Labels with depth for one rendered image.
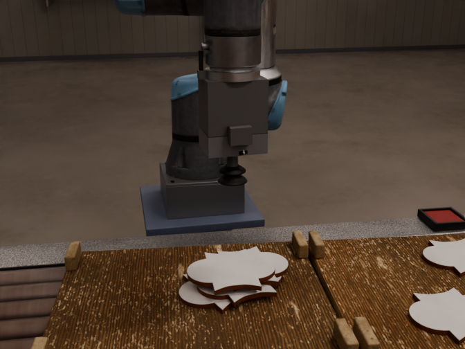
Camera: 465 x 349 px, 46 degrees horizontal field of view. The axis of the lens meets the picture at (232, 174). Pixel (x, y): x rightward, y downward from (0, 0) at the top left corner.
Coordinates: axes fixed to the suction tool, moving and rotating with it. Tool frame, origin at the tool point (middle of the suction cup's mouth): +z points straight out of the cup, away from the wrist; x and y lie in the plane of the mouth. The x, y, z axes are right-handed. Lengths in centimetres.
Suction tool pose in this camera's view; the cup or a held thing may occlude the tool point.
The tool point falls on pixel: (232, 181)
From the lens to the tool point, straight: 79.7
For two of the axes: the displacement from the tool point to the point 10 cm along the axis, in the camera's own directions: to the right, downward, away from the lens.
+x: -2.6, -3.3, 9.1
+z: 0.0, 9.4, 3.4
